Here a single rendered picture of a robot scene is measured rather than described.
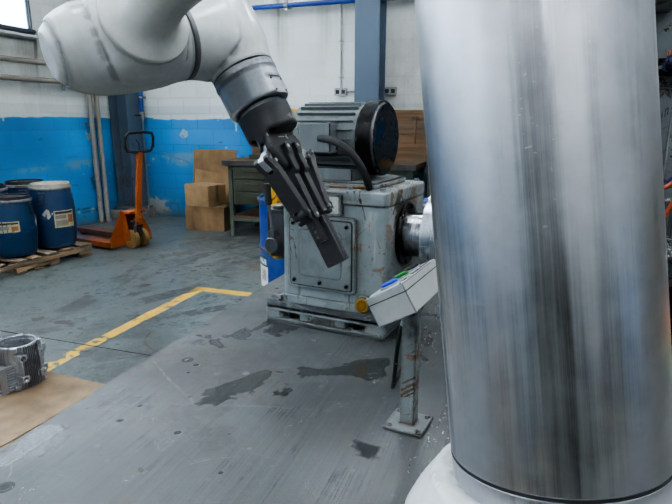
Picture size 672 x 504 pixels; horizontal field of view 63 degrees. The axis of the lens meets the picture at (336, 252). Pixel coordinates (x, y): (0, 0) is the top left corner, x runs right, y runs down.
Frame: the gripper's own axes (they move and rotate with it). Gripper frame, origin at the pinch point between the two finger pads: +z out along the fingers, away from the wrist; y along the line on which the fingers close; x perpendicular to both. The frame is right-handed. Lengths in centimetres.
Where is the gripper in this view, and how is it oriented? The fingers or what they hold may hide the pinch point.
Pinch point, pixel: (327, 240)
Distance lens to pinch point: 76.1
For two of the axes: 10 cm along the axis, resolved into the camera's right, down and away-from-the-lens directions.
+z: 4.5, 8.9, -0.1
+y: 4.5, -2.1, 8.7
